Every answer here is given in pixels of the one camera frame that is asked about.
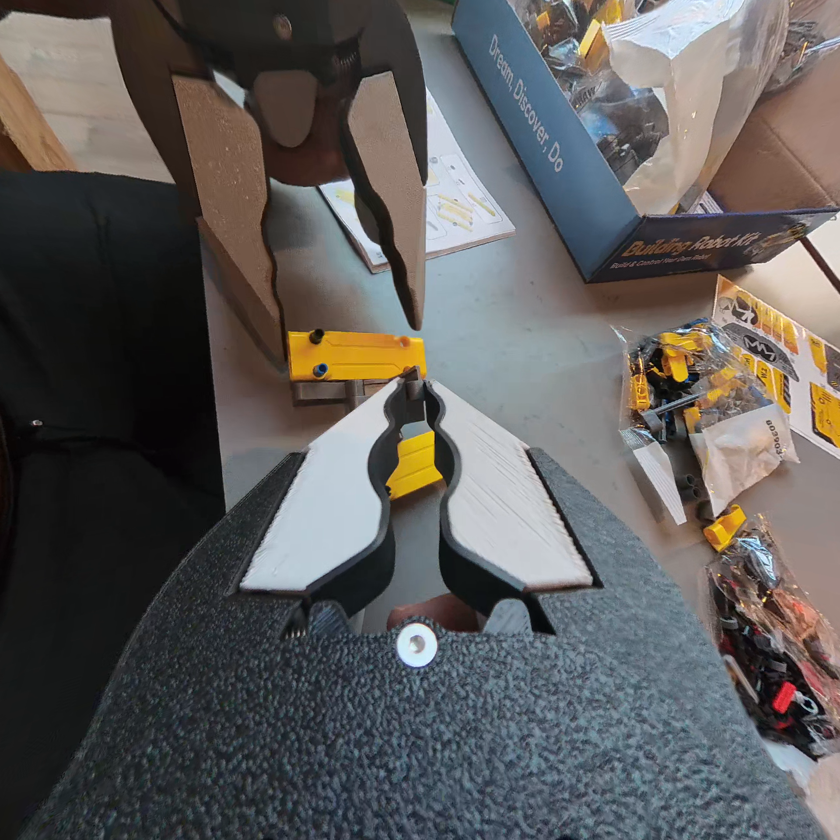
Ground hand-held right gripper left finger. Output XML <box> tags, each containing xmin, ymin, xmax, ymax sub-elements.
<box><xmin>239</xmin><ymin>378</ymin><xmax>406</xmax><ymax>616</ymax></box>

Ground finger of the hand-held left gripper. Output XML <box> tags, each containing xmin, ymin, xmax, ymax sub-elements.
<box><xmin>340</xmin><ymin>70</ymin><xmax>429</xmax><ymax>332</ymax></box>
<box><xmin>171</xmin><ymin>74</ymin><xmax>288</xmax><ymax>364</ymax></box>

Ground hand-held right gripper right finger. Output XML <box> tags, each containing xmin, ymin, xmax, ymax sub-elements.
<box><xmin>425</xmin><ymin>381</ymin><xmax>597</xmax><ymax>635</ymax></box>

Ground yellow panel with grey beam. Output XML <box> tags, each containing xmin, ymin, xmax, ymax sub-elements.
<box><xmin>386</xmin><ymin>430</ymin><xmax>439</xmax><ymax>501</ymax></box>

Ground yellow panel with curved grey panel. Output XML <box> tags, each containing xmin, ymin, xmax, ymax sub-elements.
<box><xmin>287</xmin><ymin>329</ymin><xmax>429</xmax><ymax>422</ymax></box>

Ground grey desk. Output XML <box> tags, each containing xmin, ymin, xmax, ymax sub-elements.
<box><xmin>197</xmin><ymin>0</ymin><xmax>840</xmax><ymax>788</ymax></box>

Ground person's left hand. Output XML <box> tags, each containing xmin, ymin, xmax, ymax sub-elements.
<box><xmin>262</xmin><ymin>139</ymin><xmax>358</xmax><ymax>190</ymax></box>

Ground open instruction booklet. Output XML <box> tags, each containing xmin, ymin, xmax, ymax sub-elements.
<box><xmin>317</xmin><ymin>85</ymin><xmax>516</xmax><ymax>274</ymax></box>

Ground blue cardboard kit box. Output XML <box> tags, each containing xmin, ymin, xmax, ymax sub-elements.
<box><xmin>451</xmin><ymin>0</ymin><xmax>837</xmax><ymax>284</ymax></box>

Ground small yellow connector piece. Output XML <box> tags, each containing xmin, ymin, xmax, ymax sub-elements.
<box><xmin>702</xmin><ymin>504</ymin><xmax>748</xmax><ymax>552</ymax></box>

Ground large clear bag of parts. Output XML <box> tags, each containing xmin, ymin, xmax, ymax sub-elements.
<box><xmin>508</xmin><ymin>0</ymin><xmax>670</xmax><ymax>188</ymax></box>

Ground small clear bag yellow parts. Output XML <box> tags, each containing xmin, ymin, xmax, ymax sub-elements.
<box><xmin>610</xmin><ymin>322</ymin><xmax>800</xmax><ymax>526</ymax></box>

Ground person's black trousers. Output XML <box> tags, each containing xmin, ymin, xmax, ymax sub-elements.
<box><xmin>0</xmin><ymin>169</ymin><xmax>227</xmax><ymax>840</ymax></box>

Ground clear bag black red parts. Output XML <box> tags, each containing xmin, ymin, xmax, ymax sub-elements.
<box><xmin>705</xmin><ymin>515</ymin><xmax>840</xmax><ymax>762</ymax></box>

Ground crumpled clear plastic bag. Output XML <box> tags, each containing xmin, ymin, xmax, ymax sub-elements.
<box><xmin>604</xmin><ymin>0</ymin><xmax>791</xmax><ymax>216</ymax></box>

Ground sticker sheet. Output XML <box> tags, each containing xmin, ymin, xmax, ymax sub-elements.
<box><xmin>712</xmin><ymin>274</ymin><xmax>840</xmax><ymax>460</ymax></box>

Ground brown cardboard box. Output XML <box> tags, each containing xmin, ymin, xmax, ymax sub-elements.
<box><xmin>709</xmin><ymin>52</ymin><xmax>840</xmax><ymax>214</ymax></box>

